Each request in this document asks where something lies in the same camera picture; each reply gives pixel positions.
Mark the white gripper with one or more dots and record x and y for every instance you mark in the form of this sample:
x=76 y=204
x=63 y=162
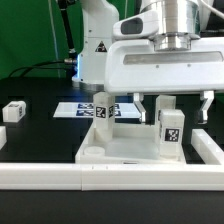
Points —
x=161 y=51

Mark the white square table top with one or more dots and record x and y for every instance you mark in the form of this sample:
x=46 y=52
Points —
x=130 y=144

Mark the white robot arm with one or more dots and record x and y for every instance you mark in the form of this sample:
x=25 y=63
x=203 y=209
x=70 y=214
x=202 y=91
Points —
x=99 y=19

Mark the white U-shaped obstacle fence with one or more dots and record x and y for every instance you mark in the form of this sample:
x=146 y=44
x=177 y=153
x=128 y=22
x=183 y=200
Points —
x=37 y=176

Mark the white marker sheet with tags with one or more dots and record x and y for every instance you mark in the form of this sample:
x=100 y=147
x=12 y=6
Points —
x=85 y=110

